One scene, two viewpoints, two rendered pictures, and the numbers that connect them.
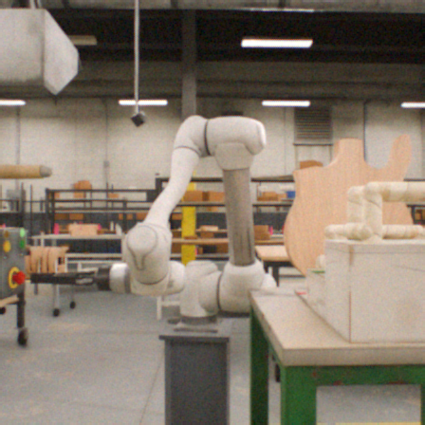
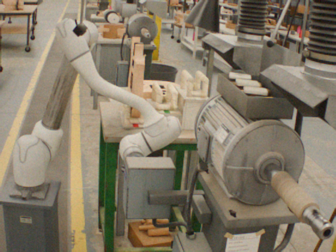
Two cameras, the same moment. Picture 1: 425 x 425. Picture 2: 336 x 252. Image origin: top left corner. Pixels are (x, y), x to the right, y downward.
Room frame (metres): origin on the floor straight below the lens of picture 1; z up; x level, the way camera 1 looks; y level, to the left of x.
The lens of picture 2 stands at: (1.33, 2.05, 1.73)
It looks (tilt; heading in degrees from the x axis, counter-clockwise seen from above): 18 degrees down; 258
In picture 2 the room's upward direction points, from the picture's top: 5 degrees clockwise
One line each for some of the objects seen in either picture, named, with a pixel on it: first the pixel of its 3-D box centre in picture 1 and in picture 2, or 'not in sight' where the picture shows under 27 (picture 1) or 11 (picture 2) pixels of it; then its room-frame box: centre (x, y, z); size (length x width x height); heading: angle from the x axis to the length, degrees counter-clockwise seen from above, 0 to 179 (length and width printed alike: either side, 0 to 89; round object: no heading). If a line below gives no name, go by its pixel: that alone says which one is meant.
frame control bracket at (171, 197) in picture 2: not in sight; (176, 197); (1.00, 0.70, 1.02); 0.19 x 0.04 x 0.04; 1
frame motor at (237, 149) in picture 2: not in sight; (244, 143); (0.82, 0.78, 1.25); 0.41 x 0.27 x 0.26; 91
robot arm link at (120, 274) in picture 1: (121, 278); (134, 158); (1.10, 0.27, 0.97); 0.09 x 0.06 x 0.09; 1
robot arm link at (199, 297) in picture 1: (201, 286); (29, 158); (1.58, 0.05, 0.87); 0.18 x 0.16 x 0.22; 73
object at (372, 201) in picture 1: (372, 216); (204, 89); (0.67, -0.28, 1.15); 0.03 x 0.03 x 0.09
